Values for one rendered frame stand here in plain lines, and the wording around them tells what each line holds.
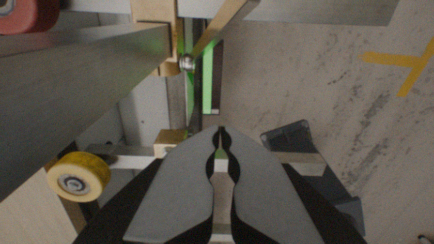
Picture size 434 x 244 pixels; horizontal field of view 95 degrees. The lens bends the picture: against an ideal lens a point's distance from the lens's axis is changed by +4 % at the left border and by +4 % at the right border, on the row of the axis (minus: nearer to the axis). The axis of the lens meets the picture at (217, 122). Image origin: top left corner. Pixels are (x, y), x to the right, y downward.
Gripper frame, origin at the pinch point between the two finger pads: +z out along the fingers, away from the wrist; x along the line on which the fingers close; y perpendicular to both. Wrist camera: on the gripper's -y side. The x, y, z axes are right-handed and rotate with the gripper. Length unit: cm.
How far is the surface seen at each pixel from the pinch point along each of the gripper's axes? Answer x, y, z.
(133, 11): -9.9, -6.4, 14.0
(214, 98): -0.5, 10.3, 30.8
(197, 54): -2.3, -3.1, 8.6
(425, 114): 132, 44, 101
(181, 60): -5.1, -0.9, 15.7
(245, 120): 21, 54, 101
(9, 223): -36.4, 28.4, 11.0
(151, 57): -6.1, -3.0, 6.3
